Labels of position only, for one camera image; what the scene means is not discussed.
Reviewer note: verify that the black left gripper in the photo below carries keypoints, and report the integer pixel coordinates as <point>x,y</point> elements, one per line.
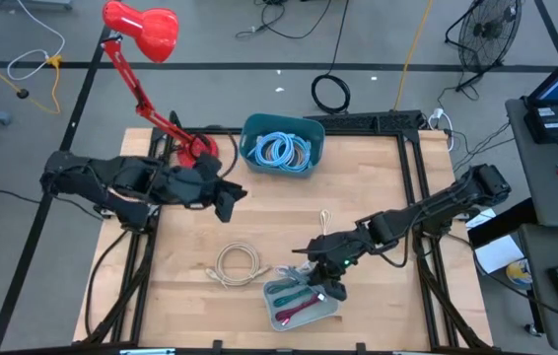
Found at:
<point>207,180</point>

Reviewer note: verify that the grey plastic tray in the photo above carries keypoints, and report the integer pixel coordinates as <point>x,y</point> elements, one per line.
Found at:
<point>328,313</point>

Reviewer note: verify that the dark grey desk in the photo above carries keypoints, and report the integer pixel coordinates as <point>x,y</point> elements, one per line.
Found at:
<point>535,246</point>

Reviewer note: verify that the black round plug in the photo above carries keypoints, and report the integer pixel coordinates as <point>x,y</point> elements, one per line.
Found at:
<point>22,93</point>

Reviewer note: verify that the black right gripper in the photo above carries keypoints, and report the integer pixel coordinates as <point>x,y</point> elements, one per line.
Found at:
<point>333,251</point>

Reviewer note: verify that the black mini computer box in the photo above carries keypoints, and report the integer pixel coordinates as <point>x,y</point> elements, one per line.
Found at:
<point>552,123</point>

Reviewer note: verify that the red desk lamp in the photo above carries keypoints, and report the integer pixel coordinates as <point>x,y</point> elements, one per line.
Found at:
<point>151,29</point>

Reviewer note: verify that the teal plastic bin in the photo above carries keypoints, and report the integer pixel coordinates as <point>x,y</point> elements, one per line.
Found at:
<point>284,120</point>

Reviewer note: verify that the black floor fan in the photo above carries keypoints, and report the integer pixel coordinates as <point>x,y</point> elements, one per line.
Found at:
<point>488,32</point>

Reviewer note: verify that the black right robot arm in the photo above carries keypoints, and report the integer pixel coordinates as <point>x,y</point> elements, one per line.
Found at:
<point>437,207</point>

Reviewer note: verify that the small white paper sheet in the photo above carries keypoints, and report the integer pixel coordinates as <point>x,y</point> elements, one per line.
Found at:
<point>481,220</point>

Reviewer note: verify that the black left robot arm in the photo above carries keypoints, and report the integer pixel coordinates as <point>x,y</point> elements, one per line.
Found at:
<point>111,177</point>

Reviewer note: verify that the yellow and blue round object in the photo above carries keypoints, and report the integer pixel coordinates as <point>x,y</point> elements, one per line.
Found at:
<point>518,272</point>

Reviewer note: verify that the black aluminium frame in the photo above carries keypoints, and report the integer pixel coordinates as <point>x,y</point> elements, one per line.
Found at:
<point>377,120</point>

